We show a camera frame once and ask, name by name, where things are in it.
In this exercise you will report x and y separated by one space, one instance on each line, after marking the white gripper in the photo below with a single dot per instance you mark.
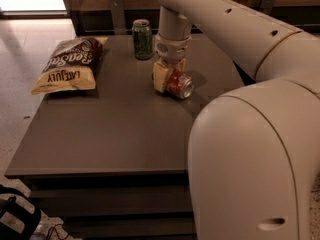
172 50

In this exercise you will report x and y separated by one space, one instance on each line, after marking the red coke can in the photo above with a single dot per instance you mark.
179 84

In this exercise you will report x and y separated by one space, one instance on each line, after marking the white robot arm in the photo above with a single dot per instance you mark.
254 152

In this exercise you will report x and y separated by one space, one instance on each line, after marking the green soda can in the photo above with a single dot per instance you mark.
142 39

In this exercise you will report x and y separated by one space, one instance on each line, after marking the wooden counter panel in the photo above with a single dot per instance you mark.
94 16

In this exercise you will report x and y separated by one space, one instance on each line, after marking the brown yellow chip bag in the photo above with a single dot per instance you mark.
71 66

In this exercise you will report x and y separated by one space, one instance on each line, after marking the grey drawer cabinet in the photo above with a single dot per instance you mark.
112 163

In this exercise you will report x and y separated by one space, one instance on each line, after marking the left metal bracket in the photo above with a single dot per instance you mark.
118 17

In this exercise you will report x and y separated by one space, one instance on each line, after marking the metal bracket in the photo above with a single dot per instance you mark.
266 6
118 17

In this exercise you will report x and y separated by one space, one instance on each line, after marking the right metal bracket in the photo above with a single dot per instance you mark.
266 6

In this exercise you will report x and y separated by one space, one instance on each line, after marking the black bag with straps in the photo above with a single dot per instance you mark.
29 220

